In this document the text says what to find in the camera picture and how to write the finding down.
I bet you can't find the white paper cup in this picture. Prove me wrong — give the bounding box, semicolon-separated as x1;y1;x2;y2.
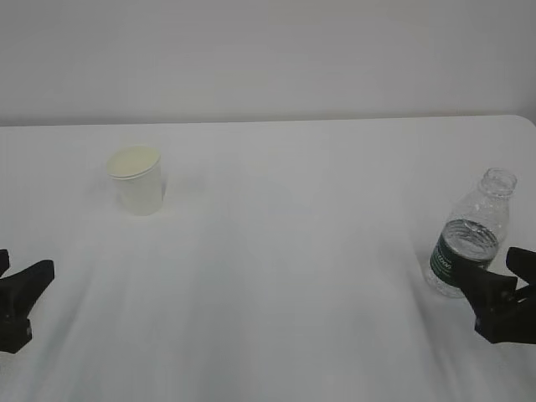
106;145;163;216

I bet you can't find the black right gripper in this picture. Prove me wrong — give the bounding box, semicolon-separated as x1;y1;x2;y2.
456;247;536;344

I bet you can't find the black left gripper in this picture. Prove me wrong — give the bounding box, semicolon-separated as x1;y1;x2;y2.
0;250;54;353

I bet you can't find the clear water bottle green label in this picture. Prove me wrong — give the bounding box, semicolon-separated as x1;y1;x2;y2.
423;167;518;298

